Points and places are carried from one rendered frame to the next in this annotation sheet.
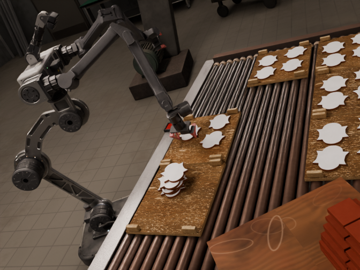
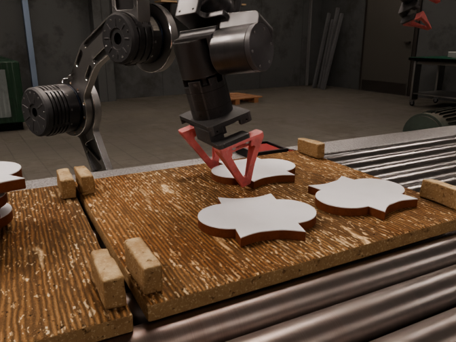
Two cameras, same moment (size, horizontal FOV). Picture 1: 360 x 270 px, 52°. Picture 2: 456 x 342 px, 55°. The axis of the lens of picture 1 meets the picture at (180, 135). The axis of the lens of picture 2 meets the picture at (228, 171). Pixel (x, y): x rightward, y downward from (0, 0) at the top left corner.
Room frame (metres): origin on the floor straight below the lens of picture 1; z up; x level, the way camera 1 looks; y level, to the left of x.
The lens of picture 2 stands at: (1.15, -0.34, 1.14)
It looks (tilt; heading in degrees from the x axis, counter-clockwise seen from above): 17 degrees down; 30
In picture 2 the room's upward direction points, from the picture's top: straight up
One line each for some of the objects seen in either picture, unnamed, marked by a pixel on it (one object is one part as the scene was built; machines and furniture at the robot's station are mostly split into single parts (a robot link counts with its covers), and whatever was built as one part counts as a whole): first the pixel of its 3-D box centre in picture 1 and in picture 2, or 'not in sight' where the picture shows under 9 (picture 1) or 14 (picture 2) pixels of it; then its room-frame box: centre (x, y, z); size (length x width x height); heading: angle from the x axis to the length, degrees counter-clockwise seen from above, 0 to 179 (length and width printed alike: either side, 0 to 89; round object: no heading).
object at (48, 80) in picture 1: (51, 83); not in sight; (1.90, 0.49, 1.45); 0.09 x 0.08 x 0.12; 172
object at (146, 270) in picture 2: (216, 157); (142, 264); (1.41, -0.11, 0.95); 0.06 x 0.02 x 0.03; 58
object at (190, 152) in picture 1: (202, 138); (255, 201); (1.64, -0.10, 0.93); 0.41 x 0.35 x 0.02; 148
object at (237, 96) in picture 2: not in sight; (225, 99); (8.03, 3.76, 0.05); 1.16 x 0.80 x 0.11; 154
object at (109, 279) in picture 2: (215, 162); (107, 276); (1.38, -0.10, 0.95); 0.06 x 0.02 x 0.03; 57
